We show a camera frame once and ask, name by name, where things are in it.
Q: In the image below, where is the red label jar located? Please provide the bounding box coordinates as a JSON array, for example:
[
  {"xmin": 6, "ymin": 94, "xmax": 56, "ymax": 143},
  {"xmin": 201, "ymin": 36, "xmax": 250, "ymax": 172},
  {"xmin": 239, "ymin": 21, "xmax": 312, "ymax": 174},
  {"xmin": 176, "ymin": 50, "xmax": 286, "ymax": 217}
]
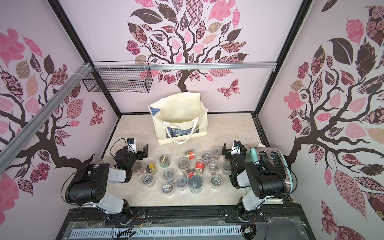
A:
[{"xmin": 195, "ymin": 161, "xmax": 206, "ymax": 174}]

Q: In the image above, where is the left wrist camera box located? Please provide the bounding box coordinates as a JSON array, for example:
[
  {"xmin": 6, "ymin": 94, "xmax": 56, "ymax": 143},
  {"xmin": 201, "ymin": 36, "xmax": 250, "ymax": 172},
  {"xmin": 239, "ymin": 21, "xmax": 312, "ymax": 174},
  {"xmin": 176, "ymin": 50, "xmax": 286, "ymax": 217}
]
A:
[{"xmin": 127, "ymin": 138, "xmax": 137, "ymax": 153}]

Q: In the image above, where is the mint green chrome toaster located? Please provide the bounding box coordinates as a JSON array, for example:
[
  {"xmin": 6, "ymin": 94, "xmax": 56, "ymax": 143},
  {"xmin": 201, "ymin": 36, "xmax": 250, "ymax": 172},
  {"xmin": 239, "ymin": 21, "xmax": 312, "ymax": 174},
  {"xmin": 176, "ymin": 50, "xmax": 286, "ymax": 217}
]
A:
[{"xmin": 245, "ymin": 147, "xmax": 294, "ymax": 200}]

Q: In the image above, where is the aluminium rail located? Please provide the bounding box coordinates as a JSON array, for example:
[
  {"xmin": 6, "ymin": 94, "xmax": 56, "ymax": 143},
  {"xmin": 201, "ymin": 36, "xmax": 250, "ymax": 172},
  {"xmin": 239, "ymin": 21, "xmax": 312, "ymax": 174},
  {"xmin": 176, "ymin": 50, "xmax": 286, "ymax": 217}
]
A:
[
  {"xmin": 94, "ymin": 62, "xmax": 277, "ymax": 71},
  {"xmin": 1, "ymin": 63, "xmax": 92, "ymax": 173}
]

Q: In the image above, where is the clear lid seed jar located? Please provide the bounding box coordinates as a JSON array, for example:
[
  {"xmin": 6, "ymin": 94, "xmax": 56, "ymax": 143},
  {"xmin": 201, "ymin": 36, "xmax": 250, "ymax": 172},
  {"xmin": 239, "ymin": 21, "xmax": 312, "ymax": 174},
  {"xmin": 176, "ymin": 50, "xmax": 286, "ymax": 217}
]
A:
[{"xmin": 178, "ymin": 158, "xmax": 191, "ymax": 172}]

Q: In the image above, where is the cream canvas tote bag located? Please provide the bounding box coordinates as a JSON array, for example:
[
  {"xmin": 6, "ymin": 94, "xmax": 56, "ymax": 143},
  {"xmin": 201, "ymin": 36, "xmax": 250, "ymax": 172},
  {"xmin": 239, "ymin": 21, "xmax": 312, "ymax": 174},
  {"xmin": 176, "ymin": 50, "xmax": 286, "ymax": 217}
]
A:
[{"xmin": 148, "ymin": 92, "xmax": 208, "ymax": 145}]

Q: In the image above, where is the black wire wall basket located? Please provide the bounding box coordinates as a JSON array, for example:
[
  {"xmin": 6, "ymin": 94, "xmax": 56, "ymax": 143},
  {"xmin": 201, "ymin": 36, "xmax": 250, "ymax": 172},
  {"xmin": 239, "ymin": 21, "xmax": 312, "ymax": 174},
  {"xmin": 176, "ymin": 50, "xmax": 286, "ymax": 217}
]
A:
[{"xmin": 83, "ymin": 60, "xmax": 153, "ymax": 93}]

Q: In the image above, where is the aluminium rail left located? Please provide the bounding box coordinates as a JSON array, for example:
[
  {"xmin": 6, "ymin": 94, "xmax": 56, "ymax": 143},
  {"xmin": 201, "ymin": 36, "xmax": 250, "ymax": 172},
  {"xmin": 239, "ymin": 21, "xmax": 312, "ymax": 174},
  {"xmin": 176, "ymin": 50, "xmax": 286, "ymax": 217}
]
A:
[{"xmin": 1, "ymin": 63, "xmax": 92, "ymax": 173}]

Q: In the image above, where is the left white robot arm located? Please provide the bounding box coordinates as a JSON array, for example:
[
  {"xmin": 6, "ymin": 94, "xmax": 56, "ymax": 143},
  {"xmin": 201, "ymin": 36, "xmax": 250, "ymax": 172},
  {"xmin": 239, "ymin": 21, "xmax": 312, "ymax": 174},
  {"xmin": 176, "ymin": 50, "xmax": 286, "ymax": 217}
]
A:
[{"xmin": 61, "ymin": 145, "xmax": 149, "ymax": 218}]

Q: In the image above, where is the aluminium rail back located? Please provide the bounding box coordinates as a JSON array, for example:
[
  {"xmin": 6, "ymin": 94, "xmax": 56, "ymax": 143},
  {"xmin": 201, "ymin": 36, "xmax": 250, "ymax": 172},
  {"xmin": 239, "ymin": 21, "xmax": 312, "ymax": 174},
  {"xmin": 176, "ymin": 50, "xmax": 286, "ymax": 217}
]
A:
[{"xmin": 94, "ymin": 62, "xmax": 277, "ymax": 71}]

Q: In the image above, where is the eleventh clear seed jar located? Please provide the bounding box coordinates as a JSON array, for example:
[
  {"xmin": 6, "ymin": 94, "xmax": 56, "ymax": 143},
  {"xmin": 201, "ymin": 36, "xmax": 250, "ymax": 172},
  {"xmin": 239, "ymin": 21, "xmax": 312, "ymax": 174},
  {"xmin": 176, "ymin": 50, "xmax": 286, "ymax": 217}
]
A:
[{"xmin": 202, "ymin": 151, "xmax": 213, "ymax": 164}]

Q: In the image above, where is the twelfth clear seed jar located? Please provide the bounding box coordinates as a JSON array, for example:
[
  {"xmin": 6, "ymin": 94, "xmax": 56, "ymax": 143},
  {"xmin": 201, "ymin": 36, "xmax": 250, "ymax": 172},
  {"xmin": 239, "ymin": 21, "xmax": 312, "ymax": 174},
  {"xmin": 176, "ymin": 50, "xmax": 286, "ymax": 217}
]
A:
[{"xmin": 176, "ymin": 176, "xmax": 189, "ymax": 191}]

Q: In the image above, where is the white slotted cable duct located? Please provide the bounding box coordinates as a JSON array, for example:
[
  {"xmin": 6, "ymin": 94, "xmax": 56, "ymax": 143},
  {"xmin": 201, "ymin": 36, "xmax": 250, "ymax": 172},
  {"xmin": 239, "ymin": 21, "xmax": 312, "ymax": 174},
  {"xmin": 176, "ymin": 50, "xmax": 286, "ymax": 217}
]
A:
[{"xmin": 67, "ymin": 226, "xmax": 242, "ymax": 240}]

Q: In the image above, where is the yellow label jar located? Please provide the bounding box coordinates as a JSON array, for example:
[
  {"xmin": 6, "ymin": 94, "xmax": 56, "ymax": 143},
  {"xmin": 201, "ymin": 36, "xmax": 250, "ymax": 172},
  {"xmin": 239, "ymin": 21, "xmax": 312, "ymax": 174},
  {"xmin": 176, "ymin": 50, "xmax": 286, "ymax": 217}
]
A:
[{"xmin": 144, "ymin": 161, "xmax": 157, "ymax": 175}]

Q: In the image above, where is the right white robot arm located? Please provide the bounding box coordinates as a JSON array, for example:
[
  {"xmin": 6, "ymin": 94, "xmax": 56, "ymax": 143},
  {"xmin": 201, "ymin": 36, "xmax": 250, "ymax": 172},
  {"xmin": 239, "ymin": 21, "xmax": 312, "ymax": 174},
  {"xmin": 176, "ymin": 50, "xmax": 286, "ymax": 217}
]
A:
[{"xmin": 222, "ymin": 140, "xmax": 294, "ymax": 213}]

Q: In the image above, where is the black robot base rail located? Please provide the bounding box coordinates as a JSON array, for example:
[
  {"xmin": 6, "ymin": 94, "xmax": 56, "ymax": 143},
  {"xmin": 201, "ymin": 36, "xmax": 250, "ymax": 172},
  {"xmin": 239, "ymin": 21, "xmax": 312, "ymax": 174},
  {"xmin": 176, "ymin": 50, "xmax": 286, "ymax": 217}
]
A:
[{"xmin": 57, "ymin": 204, "xmax": 315, "ymax": 240}]

